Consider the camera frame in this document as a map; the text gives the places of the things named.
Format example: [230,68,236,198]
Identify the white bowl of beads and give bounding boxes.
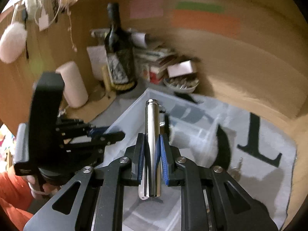
[163,77,199,94]

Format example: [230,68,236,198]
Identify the white fluffy pompom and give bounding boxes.
[1,23,27,64]

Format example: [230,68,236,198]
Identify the white handheld massager device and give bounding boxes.
[159,109,174,144]

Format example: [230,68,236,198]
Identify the white card on bowl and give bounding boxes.
[167,60,197,78]

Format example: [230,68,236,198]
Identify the clear plastic storage box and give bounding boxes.
[96,87,238,231]

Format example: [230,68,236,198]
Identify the pink sticky note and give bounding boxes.
[130,0,163,19]

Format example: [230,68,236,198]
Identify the stack of books and papers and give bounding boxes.
[131,32,178,85]

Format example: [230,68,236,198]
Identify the person's left hand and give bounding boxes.
[22,175,61,199]

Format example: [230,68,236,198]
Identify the green sticky note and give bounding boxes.
[175,1,224,14]

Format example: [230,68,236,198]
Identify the orange sticky note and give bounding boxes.
[171,9,241,38]

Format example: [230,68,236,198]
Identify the grey mat with black letters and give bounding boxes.
[93,90,296,228]

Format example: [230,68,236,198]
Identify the rolled magazine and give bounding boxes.
[90,28,110,39]

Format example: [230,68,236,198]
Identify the dark elephant label wine bottle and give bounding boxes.
[104,3,137,94]

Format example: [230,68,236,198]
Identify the white handwritten paper note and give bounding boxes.
[87,45,108,81]

